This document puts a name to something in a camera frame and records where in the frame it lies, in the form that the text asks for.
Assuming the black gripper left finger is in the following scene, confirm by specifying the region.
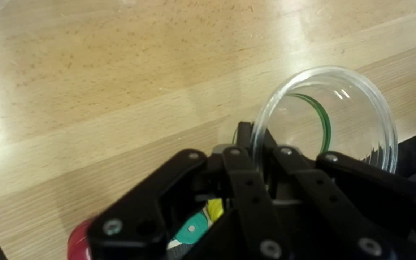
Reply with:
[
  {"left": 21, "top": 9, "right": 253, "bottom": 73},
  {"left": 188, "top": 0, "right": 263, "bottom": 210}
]
[{"left": 236, "top": 122, "right": 253, "bottom": 156}]

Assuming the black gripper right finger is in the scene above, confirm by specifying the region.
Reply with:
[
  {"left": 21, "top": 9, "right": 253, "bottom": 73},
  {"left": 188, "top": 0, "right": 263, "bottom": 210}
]
[{"left": 262, "top": 130, "right": 278, "bottom": 156}]

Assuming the green stacking ring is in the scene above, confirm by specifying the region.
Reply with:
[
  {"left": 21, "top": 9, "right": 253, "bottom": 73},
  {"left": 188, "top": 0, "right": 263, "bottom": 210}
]
[{"left": 171, "top": 211, "right": 214, "bottom": 250}]

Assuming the red radish toy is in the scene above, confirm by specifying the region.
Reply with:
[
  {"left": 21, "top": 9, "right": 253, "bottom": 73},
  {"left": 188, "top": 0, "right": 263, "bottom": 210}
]
[{"left": 67, "top": 218, "right": 93, "bottom": 260}]

